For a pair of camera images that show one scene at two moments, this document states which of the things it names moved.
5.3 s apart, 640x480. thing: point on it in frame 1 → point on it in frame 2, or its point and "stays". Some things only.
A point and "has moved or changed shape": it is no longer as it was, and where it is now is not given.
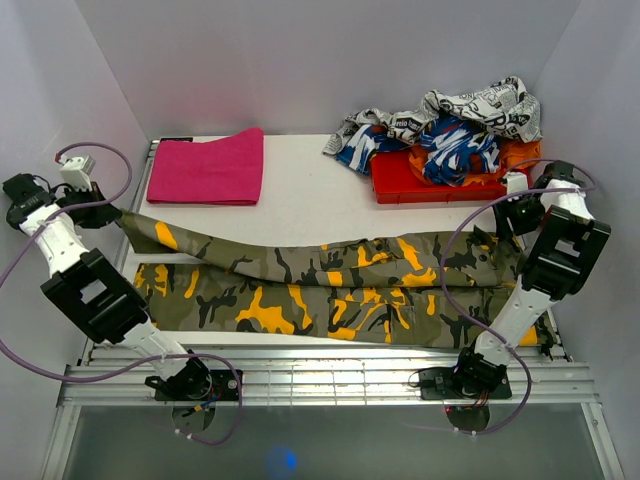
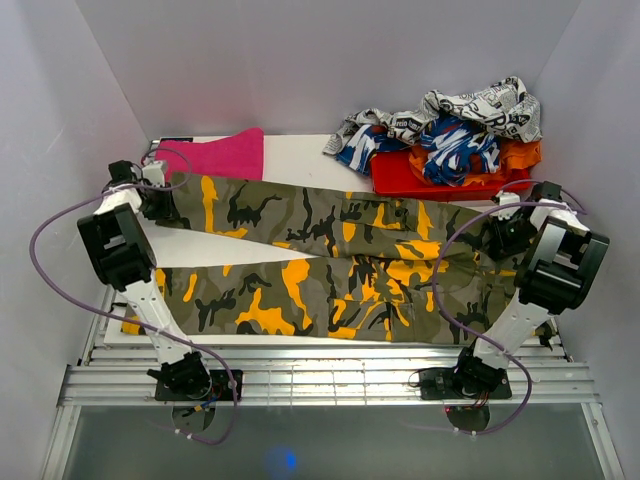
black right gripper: [505, 209] → [501, 248]
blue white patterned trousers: [451, 149] stays
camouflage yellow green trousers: [366, 286] has moved or changed shape
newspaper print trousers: [506, 103] stays
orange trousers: [510, 155] stays
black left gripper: [103, 213] → [168, 210]
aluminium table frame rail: [115, 372] stays
